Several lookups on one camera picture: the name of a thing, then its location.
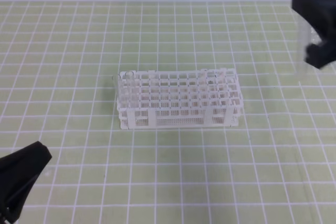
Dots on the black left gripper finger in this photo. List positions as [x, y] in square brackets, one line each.
[19, 172]

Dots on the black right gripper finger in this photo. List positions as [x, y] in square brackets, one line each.
[321, 52]

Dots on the clear glass test tube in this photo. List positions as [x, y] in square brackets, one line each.
[306, 11]

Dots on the green checkered tablecloth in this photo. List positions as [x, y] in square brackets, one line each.
[57, 63]

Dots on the white plastic test tube rack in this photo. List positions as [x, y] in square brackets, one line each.
[170, 99]

